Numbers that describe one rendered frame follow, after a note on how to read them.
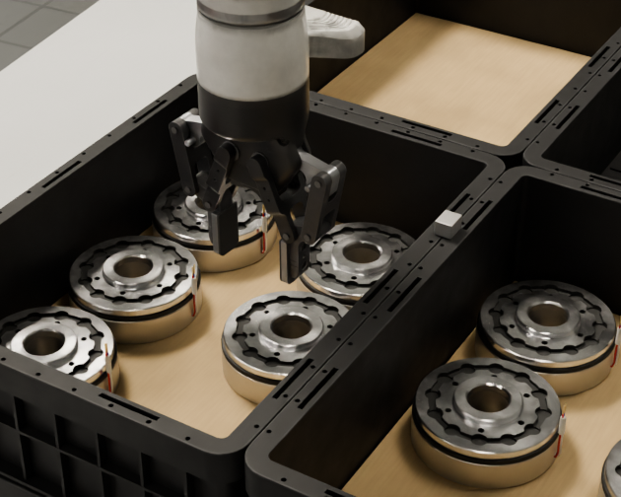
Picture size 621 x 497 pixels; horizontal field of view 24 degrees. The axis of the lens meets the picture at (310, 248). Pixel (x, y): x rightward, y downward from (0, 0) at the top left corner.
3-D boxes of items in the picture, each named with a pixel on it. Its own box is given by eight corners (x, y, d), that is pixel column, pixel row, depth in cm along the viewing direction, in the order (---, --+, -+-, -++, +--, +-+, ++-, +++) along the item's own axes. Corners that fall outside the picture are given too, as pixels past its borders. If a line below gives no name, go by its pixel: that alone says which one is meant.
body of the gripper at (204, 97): (167, 69, 95) (175, 188, 100) (270, 106, 91) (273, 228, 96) (237, 27, 100) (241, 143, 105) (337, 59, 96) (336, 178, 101)
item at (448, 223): (450, 240, 104) (451, 226, 103) (433, 234, 104) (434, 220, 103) (461, 228, 105) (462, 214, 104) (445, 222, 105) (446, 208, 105)
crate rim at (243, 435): (232, 492, 86) (231, 462, 85) (-131, 331, 99) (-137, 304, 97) (512, 185, 114) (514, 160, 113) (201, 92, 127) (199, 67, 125)
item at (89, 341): (66, 414, 99) (65, 408, 99) (-54, 375, 103) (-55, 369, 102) (140, 332, 107) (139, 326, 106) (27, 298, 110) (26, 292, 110)
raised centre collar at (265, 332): (299, 361, 103) (299, 354, 103) (244, 336, 105) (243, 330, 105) (337, 326, 106) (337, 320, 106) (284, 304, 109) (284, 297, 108)
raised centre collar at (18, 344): (54, 378, 102) (53, 371, 101) (-4, 359, 103) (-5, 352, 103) (92, 338, 105) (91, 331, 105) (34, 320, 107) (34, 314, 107)
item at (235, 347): (308, 399, 100) (308, 392, 100) (195, 347, 105) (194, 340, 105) (385, 326, 107) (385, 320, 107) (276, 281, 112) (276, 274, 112)
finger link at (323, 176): (312, 173, 95) (291, 234, 99) (333, 188, 94) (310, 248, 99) (335, 155, 97) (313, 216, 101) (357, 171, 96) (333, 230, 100)
